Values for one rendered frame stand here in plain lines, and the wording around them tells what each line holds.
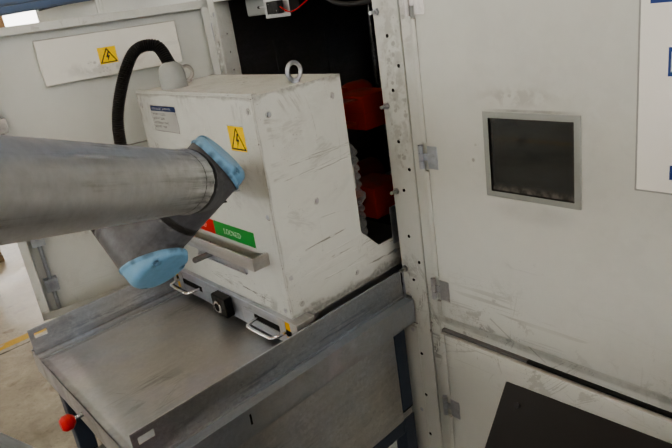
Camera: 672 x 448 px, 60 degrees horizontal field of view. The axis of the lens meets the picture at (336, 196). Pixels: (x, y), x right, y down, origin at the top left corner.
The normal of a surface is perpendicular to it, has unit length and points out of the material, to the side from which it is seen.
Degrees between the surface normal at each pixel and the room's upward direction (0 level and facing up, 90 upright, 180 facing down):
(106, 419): 0
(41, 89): 90
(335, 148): 90
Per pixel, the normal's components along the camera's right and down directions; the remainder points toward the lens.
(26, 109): 0.52, 0.21
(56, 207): 0.93, 0.34
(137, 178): 0.97, -0.16
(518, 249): -0.72, 0.32
